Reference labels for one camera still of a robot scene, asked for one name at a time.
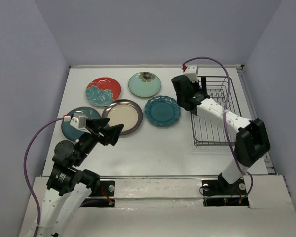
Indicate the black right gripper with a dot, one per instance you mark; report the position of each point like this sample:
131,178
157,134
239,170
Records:
197,84

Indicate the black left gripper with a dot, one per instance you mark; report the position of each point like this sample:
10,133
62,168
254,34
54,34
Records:
111,133

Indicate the cream plate with purple rim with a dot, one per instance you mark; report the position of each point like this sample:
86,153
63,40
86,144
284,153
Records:
125,112

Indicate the teal scalloped embossed plate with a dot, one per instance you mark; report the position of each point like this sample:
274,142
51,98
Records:
162,111

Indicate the dark teal round plate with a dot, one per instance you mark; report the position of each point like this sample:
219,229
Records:
70,129

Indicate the red plate with teal flower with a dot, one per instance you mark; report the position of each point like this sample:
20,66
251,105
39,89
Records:
103,91

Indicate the light green flower plate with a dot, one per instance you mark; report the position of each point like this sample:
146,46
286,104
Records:
144,84

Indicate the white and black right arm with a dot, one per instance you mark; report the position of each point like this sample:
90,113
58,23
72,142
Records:
248,139

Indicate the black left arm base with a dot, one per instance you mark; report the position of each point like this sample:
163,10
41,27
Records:
103,197

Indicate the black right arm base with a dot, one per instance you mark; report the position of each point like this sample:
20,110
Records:
219,193

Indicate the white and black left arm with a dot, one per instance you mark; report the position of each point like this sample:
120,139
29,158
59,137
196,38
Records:
67,187

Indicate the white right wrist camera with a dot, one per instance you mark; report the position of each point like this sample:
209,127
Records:
191,72

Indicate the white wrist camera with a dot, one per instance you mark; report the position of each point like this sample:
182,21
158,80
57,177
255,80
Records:
76,120
191,72

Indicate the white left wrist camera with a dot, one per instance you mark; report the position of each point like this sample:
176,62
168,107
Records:
76,120

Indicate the black wire dish rack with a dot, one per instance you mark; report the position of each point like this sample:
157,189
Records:
205,133

